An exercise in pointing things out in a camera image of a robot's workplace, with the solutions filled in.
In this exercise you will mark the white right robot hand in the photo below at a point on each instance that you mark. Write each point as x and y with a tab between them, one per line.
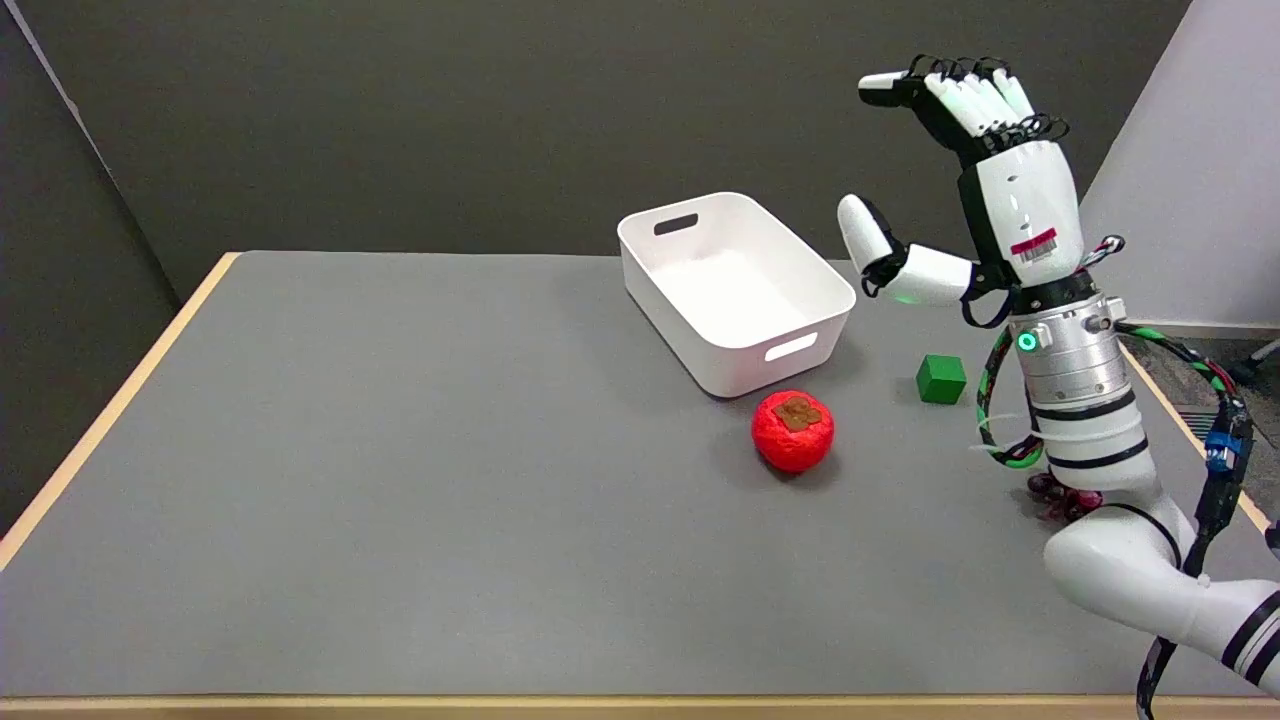
1025	195

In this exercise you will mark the red tomato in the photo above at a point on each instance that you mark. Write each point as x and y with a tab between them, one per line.
793	431

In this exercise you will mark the green cube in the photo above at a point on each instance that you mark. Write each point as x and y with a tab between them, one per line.
941	379

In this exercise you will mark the black chair leg caster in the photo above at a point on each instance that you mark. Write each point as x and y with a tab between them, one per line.
1255	362

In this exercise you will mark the floor vent grille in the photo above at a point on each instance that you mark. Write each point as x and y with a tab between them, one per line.
1202	424

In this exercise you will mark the purple grape bunch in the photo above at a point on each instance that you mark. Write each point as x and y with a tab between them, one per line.
1060	497

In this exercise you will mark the white plastic bin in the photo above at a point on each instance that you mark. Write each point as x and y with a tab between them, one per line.
735	290

